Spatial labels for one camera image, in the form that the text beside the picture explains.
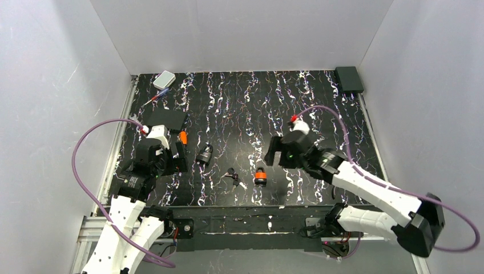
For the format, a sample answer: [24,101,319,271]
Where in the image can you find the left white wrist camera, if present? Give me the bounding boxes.
[147,125,170,150]

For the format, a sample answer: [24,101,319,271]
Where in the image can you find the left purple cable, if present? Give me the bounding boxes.
[71,118,176,269]

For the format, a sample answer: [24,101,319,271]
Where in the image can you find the right aluminium rail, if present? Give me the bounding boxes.
[358,94,430,274]

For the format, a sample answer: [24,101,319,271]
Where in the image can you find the black box in corner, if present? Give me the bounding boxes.
[334,66,364,94]

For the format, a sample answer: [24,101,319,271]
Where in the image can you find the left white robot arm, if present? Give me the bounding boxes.
[81,137,178,273]

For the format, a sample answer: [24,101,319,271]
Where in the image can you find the aluminium rail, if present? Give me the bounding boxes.
[358,94,430,274]
[70,75,139,273]

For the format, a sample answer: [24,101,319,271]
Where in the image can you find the orange handled screwdriver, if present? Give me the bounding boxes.
[179,131,188,146]

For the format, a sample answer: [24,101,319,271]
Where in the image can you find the left aluminium rail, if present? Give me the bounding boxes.
[70,75,139,273]

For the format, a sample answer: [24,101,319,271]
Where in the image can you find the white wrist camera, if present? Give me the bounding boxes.
[147,125,170,150]
[288,115,310,135]

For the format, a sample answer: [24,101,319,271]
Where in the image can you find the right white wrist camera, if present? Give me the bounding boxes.
[288,115,310,135]

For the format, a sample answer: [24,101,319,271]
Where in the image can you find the black flat box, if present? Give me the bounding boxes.
[146,108,188,134]

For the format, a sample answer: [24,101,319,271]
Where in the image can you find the white rounded box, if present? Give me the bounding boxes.
[152,70,176,90]

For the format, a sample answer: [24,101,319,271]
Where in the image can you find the black front base bar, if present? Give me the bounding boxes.
[96,205,402,253]

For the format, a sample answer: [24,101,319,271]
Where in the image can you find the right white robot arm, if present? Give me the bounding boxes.
[264,130,445,258]

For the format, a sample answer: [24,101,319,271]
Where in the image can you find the black keys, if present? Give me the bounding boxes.
[221,168,248,192]

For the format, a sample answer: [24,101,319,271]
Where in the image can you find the orange black padlock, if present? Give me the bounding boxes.
[254,167,267,187]

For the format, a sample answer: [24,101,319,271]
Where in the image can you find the red blue screwdriver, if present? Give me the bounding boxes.
[142,87,170,107]

